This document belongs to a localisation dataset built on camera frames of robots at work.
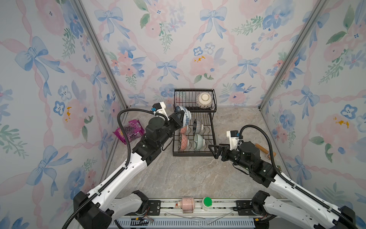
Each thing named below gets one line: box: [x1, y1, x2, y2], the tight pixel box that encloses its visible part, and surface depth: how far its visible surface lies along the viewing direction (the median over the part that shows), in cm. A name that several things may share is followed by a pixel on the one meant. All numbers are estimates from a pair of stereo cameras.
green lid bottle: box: [202, 196, 213, 211], surface depth 69 cm
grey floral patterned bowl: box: [180, 133, 188, 151], surface depth 90 cm
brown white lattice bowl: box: [195, 92, 214, 109], surface depth 92 cm
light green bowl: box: [193, 133, 206, 151], surface depth 92 cm
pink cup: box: [180, 197, 195, 214], surface depth 70 cm
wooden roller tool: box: [254, 143, 277, 159], surface depth 97 cm
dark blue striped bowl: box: [192, 118, 204, 135], surface depth 97 cm
